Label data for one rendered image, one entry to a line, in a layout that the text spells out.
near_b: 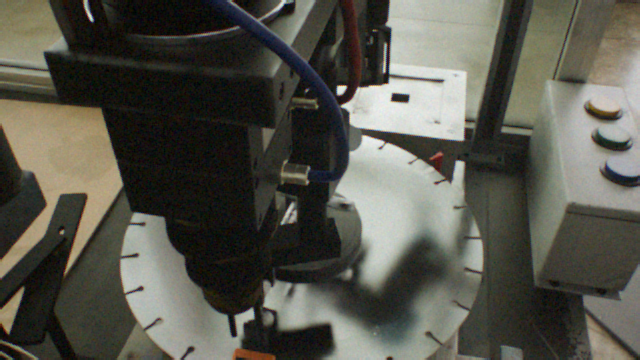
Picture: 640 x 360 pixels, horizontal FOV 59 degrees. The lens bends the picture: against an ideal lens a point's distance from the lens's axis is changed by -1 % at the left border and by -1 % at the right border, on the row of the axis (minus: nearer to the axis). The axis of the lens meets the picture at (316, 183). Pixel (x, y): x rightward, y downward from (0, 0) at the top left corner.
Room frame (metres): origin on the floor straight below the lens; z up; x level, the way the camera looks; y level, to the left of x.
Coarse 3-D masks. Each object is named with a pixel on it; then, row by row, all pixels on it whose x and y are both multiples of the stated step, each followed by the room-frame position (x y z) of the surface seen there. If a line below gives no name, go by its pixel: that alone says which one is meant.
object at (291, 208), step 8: (288, 200) 0.36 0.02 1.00; (296, 200) 0.36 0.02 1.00; (336, 200) 0.36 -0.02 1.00; (344, 200) 0.36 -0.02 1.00; (352, 200) 0.36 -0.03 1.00; (288, 208) 0.35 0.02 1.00; (296, 208) 0.35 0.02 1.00; (344, 208) 0.36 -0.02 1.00; (352, 208) 0.35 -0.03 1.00; (288, 216) 0.34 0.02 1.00; (296, 216) 0.34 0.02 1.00
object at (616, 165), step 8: (608, 160) 0.53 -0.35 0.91; (616, 160) 0.53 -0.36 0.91; (624, 160) 0.53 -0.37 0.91; (632, 160) 0.53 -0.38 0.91; (608, 168) 0.52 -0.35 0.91; (616, 168) 0.52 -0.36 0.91; (624, 168) 0.52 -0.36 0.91; (632, 168) 0.52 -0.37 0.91; (616, 176) 0.51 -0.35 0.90; (624, 176) 0.50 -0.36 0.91; (632, 176) 0.50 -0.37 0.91
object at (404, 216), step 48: (384, 192) 0.43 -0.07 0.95; (432, 192) 0.43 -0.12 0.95; (144, 240) 0.36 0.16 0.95; (384, 240) 0.36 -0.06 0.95; (432, 240) 0.36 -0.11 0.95; (480, 240) 0.36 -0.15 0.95; (144, 288) 0.30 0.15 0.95; (192, 288) 0.30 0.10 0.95; (288, 288) 0.30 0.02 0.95; (336, 288) 0.30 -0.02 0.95; (384, 288) 0.30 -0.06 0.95; (432, 288) 0.30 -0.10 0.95; (192, 336) 0.26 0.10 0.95; (240, 336) 0.26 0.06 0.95; (288, 336) 0.26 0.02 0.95; (336, 336) 0.26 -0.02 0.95; (384, 336) 0.26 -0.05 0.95
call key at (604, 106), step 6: (600, 96) 0.68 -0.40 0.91; (594, 102) 0.66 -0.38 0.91; (600, 102) 0.66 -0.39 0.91; (606, 102) 0.66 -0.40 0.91; (612, 102) 0.66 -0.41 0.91; (594, 108) 0.65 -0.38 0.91; (600, 108) 0.65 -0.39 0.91; (606, 108) 0.65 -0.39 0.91; (612, 108) 0.65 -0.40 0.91; (618, 108) 0.65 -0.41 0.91; (600, 114) 0.64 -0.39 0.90; (606, 114) 0.64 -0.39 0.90; (612, 114) 0.64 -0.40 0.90; (618, 114) 0.65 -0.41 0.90
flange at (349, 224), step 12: (336, 192) 0.42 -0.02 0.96; (276, 204) 0.40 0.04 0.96; (336, 216) 0.38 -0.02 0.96; (348, 216) 0.38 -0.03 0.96; (360, 216) 0.38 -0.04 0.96; (348, 228) 0.37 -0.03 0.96; (360, 228) 0.37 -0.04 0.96; (348, 240) 0.35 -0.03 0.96; (360, 240) 0.36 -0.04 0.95; (348, 252) 0.34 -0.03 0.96; (300, 264) 0.32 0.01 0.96; (312, 264) 0.32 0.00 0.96; (324, 264) 0.32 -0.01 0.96; (336, 264) 0.33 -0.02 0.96; (300, 276) 0.32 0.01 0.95
